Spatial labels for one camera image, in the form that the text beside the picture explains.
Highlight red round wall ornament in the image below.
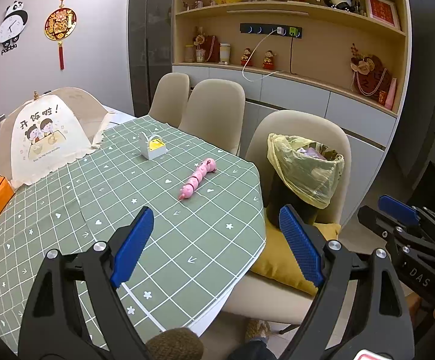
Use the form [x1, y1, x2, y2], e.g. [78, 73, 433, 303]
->
[44, 0, 77, 71]

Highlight patterned slipper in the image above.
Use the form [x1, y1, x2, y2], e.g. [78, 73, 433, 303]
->
[245, 319, 271, 342]

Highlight brown fuzzy cloth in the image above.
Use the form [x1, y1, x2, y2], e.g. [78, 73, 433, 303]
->
[146, 328, 203, 360]

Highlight beige chair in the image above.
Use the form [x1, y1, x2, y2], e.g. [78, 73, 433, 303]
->
[178, 79, 246, 156]
[223, 110, 353, 325]
[148, 72, 191, 119]

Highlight small white basket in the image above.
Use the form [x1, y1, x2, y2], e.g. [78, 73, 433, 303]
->
[138, 130, 168, 161]

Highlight panda wall clock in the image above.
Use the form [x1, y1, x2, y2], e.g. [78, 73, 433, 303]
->
[0, 0, 29, 56]

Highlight wooden shelf cabinet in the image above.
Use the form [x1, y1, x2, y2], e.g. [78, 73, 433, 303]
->
[170, 0, 407, 169]

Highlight printed mesh food cover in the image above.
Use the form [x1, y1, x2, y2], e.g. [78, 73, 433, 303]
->
[0, 87, 117, 186]

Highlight person's leg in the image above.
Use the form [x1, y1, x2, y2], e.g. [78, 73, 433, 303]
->
[229, 339, 278, 360]

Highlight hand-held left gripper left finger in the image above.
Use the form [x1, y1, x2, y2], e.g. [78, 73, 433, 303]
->
[18, 206, 154, 360]

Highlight yellow cushion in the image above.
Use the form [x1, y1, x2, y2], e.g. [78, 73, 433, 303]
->
[250, 222, 342, 297]

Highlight black power strip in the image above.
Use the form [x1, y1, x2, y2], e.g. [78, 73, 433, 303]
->
[240, 22, 302, 40]

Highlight green checked tablecloth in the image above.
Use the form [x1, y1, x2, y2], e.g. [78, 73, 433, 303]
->
[0, 114, 267, 349]

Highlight two small red figurines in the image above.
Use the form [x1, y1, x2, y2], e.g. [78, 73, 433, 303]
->
[242, 32, 284, 83]

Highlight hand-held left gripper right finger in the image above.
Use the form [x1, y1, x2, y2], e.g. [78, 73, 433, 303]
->
[279, 204, 415, 360]

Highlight panda plush toy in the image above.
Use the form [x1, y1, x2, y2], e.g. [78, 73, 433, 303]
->
[322, 0, 355, 12]

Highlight pink caterpillar toy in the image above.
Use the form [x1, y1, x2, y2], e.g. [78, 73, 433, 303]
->
[178, 157, 217, 200]

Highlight yellow plastic bag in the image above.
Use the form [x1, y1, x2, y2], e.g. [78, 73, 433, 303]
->
[267, 133, 345, 209]

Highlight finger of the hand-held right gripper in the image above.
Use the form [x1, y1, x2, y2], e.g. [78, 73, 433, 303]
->
[378, 195, 435, 233]
[357, 205, 435, 259]

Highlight red framed picture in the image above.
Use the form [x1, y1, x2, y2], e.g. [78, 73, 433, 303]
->
[364, 0, 401, 29]

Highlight small flower bag ornament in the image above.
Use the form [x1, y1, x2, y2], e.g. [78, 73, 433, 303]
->
[193, 26, 221, 63]

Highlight black bin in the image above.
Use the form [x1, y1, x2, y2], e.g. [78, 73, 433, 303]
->
[269, 172, 323, 229]

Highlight dark glass door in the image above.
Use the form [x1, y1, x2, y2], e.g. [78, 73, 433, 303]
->
[129, 0, 175, 117]

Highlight large flower bag ornament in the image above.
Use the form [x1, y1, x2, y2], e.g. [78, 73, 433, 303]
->
[350, 43, 391, 100]

